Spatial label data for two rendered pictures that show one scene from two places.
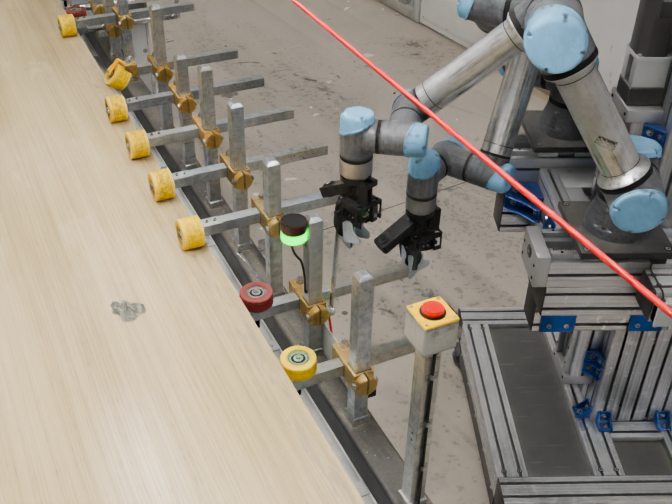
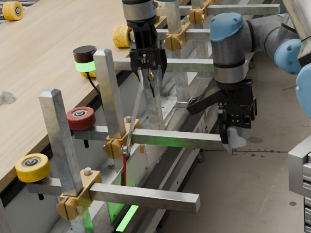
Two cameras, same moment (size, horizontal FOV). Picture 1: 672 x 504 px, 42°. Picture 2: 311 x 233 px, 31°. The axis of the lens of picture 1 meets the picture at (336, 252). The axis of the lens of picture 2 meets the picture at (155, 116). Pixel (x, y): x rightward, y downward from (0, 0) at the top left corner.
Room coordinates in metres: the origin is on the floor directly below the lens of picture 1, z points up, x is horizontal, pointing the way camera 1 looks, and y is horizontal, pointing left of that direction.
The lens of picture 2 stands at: (0.90, -1.04, 1.59)
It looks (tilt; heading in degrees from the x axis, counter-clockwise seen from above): 27 degrees down; 51
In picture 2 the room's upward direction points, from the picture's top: 9 degrees counter-clockwise
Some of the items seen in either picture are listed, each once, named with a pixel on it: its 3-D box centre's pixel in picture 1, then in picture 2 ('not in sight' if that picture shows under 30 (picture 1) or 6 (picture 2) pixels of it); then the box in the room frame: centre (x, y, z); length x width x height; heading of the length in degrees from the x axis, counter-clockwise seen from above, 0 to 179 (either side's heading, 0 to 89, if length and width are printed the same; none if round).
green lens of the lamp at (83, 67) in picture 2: (293, 233); (87, 63); (1.61, 0.10, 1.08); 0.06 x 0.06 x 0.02
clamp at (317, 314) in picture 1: (307, 301); (121, 138); (1.65, 0.07, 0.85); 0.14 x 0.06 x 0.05; 26
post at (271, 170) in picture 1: (273, 239); (151, 88); (1.86, 0.16, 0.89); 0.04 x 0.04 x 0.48; 26
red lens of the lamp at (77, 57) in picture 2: (293, 224); (85, 53); (1.61, 0.10, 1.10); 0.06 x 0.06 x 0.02
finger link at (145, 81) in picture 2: (351, 237); (145, 83); (1.68, -0.04, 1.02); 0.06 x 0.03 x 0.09; 46
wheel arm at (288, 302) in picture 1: (329, 291); (146, 137); (1.70, 0.01, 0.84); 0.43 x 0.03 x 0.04; 116
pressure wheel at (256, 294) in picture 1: (256, 308); (83, 129); (1.61, 0.19, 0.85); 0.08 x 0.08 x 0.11
